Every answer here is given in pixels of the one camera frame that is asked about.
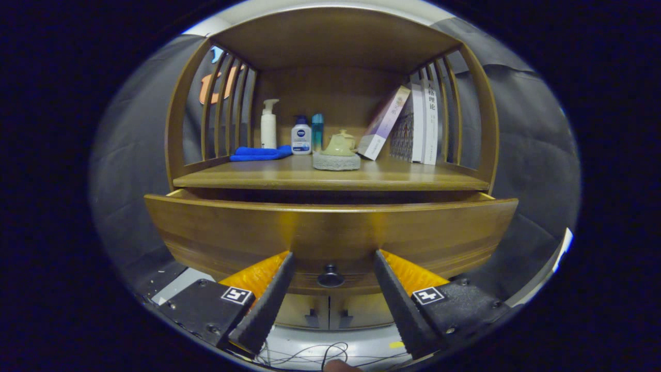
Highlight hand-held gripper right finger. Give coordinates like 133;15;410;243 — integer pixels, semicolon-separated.
373;250;512;361

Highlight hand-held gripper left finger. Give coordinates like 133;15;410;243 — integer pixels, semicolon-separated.
158;252;296;357

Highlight patterned cover book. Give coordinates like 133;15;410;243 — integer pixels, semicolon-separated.
389;83;426;163

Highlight wooden countertop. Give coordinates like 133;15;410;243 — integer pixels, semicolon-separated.
173;154;490;192

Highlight white spine book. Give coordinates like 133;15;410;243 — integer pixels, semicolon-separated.
422;85;439;166

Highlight tangle of black cables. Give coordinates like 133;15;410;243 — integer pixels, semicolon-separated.
258;341;408;368

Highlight blue folded cloth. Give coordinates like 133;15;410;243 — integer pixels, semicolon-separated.
230;145;293;162

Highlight white pump bottle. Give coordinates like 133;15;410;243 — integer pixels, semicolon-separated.
260;99;280;150

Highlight purple white book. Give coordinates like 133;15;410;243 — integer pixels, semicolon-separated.
357;85;412;161

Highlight white lotion bottle blue cap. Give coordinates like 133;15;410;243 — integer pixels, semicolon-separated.
291;115;312;156

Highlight clear blue bottle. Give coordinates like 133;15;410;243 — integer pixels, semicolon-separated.
311;114;325;152

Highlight wooden drawer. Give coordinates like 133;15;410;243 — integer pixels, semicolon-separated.
144;189;520;296

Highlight wooden slatted cabinet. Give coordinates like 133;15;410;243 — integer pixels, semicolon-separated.
164;6;500;331

